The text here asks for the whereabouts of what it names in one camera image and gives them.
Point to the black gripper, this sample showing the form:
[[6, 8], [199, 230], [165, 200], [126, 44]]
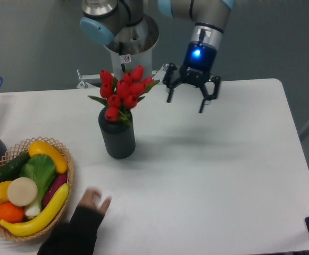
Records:
[[198, 66]]

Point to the red tulip bouquet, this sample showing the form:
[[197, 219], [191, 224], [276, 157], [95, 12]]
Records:
[[120, 96]]

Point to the dark grey ribbed vase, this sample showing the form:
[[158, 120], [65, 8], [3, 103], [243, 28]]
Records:
[[119, 139]]

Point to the black sleeved forearm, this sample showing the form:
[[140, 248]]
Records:
[[78, 236]]

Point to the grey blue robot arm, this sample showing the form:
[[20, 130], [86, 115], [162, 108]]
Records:
[[103, 20]]

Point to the person's hand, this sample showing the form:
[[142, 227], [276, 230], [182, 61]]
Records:
[[91, 199]]

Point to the purple eggplant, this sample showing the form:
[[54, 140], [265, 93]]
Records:
[[58, 181]]

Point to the green bok choy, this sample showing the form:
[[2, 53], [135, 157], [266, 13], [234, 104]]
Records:
[[41, 169]]

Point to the woven wicker basket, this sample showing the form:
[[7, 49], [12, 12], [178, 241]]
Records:
[[21, 148]]

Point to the green cucumber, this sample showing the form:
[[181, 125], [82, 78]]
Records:
[[11, 170]]

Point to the beige round disc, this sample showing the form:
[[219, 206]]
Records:
[[22, 191]]

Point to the orange fruit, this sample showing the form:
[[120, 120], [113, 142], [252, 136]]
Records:
[[11, 213]]

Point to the yellow banana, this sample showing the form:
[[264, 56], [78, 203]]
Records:
[[43, 219]]

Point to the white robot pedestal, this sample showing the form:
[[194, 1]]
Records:
[[133, 46]]

